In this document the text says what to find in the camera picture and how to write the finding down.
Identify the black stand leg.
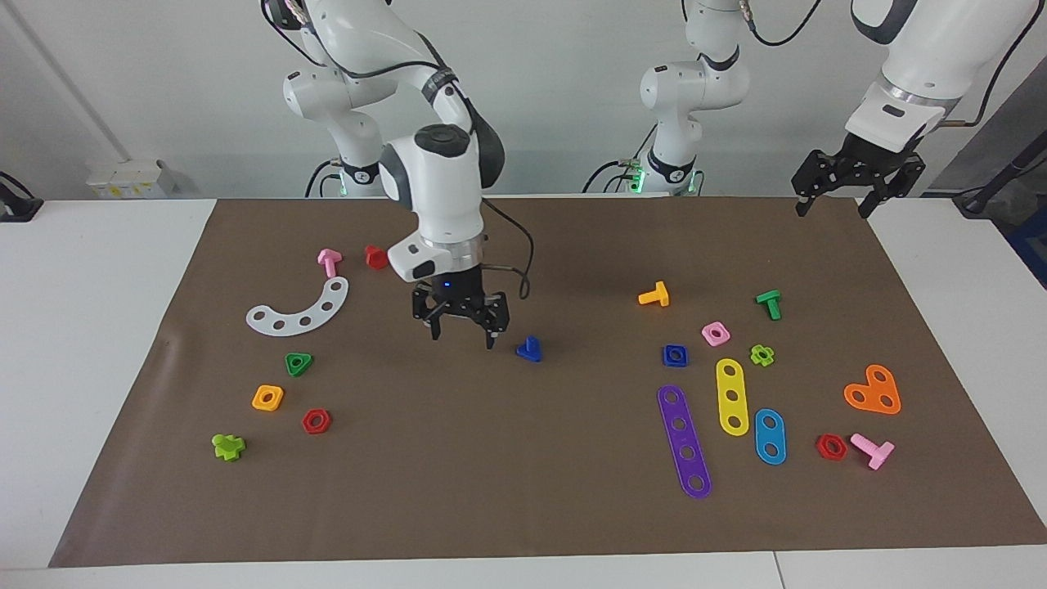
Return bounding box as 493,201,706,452
953,135,1047,218

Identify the orange heart three-hole plate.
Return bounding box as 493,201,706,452
843,365,902,416

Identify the purple four-hole plate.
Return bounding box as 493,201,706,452
657,385,712,499

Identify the brown paper table mat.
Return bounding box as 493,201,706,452
49,196,1047,568

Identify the yellow three-hole plate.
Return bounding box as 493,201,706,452
716,358,750,437

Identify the blue crate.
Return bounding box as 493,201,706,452
1004,209,1047,289

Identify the white curved five-hole plate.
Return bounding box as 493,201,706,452
246,277,350,337

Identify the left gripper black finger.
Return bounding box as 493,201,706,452
790,150,839,218
857,164,927,220

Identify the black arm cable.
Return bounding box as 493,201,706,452
740,0,1047,128
262,0,534,299

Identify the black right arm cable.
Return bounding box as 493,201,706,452
262,0,534,299

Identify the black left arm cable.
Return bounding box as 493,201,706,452
740,0,1047,128

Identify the black table clamp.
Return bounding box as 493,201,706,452
0,172,43,223

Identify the blue two-hole plate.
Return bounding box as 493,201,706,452
754,408,788,465

